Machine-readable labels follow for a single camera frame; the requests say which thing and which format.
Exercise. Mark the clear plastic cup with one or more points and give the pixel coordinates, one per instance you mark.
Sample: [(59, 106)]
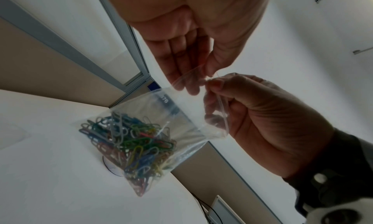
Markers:
[(180, 121)]

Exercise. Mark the white cup with red rim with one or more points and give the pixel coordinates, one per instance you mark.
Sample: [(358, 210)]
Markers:
[(109, 169)]

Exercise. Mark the grey desk power box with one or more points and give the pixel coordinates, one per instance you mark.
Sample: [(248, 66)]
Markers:
[(225, 211)]

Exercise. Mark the black right wristband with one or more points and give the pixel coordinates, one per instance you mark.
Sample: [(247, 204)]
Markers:
[(344, 163)]

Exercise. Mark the grey framed glass partition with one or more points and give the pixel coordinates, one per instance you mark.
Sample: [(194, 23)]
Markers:
[(43, 64)]

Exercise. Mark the beige partition panel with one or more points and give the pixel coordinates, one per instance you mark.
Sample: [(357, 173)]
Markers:
[(218, 179)]

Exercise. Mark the pile of coloured paper clips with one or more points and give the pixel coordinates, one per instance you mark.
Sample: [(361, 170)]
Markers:
[(134, 144)]

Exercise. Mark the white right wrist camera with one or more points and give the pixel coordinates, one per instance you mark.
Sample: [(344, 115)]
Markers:
[(355, 205)]

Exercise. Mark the person's right hand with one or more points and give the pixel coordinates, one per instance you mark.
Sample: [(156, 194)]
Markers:
[(276, 126)]

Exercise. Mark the person's left hand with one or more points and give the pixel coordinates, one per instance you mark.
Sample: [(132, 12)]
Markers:
[(204, 11)]

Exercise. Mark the blue number sign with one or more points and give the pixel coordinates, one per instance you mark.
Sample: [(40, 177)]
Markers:
[(153, 86)]

